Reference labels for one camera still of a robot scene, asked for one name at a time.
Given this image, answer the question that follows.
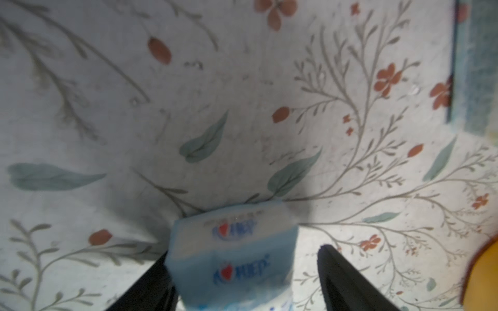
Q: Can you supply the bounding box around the teal cartoon tissue pack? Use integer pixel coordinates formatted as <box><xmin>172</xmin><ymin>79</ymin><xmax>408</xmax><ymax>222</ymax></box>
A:
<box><xmin>449</xmin><ymin>0</ymin><xmax>497</xmax><ymax>146</ymax></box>

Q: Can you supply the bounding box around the light blue heart tissue pack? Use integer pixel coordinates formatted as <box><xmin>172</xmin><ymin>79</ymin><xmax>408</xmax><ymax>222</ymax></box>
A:
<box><xmin>165</xmin><ymin>201</ymin><xmax>298</xmax><ymax>310</ymax></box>

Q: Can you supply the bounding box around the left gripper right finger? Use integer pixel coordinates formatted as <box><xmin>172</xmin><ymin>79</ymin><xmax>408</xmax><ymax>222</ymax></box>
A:
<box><xmin>317</xmin><ymin>245</ymin><xmax>398</xmax><ymax>311</ymax></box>

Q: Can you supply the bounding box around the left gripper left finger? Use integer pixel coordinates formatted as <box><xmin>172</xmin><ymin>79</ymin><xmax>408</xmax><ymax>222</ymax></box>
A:
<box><xmin>106</xmin><ymin>252</ymin><xmax>178</xmax><ymax>311</ymax></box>

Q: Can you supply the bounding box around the yellow plastic storage box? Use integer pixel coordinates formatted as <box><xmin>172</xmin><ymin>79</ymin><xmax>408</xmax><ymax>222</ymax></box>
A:
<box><xmin>460</xmin><ymin>235</ymin><xmax>497</xmax><ymax>311</ymax></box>

